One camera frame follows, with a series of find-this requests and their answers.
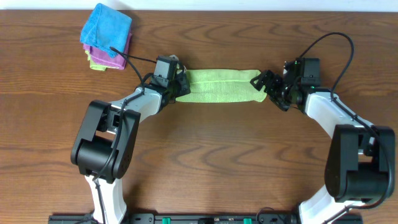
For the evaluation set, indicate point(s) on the blue folded cloth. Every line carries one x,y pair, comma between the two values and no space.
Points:
106,28

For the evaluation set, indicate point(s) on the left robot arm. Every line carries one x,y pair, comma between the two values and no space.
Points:
105,142

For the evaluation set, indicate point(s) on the purple folded cloth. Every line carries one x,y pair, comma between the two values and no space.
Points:
101,57

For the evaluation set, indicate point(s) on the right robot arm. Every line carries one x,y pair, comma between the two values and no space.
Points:
360,167

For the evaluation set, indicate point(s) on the light green folded cloth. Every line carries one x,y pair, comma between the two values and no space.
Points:
94,65

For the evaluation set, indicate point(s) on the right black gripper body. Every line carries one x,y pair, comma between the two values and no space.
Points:
281,97

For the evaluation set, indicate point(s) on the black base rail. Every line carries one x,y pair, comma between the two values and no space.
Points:
149,218

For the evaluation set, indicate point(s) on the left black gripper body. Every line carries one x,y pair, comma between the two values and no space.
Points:
178,88

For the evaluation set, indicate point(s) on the green microfiber cloth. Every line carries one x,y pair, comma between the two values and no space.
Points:
222,86

